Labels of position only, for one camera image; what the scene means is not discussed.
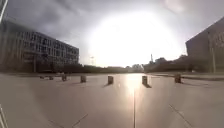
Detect row of bollards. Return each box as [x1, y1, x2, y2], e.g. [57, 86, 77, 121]
[38, 73, 183, 86]

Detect row of trees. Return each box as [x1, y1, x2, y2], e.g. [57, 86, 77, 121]
[78, 54, 188, 74]

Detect grass strip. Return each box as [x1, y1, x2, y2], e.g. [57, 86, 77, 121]
[149, 72, 224, 82]

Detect dark blocky building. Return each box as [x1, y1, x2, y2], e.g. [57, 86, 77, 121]
[184, 16, 224, 73]

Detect pole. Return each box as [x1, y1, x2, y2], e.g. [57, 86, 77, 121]
[208, 31, 217, 74]

